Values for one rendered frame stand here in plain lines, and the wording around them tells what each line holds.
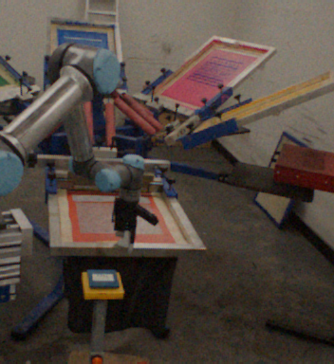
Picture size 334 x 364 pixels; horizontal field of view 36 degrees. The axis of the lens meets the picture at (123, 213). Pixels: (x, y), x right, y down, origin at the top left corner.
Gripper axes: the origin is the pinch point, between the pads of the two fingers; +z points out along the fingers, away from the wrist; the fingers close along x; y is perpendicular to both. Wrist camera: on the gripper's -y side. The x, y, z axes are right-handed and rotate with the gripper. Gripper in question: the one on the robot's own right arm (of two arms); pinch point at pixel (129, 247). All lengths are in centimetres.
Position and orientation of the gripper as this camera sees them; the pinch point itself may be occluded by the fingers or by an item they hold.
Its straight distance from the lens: 188.0
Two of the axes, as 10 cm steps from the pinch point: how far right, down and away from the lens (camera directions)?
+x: 1.5, 4.2, -8.9
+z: -1.0, 9.1, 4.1
